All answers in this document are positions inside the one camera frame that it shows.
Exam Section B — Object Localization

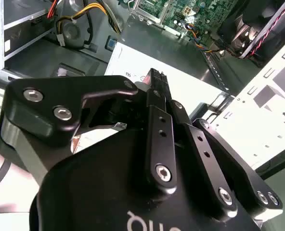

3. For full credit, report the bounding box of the metal CPU socket cover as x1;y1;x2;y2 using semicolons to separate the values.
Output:
130;0;168;26

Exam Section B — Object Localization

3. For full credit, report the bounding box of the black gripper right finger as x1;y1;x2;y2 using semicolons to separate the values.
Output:
160;71;284;221

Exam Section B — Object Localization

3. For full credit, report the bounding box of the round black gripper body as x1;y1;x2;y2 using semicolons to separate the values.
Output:
29;128;263;231

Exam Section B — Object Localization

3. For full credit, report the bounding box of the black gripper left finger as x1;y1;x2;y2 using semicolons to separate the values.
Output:
0;68;178;192

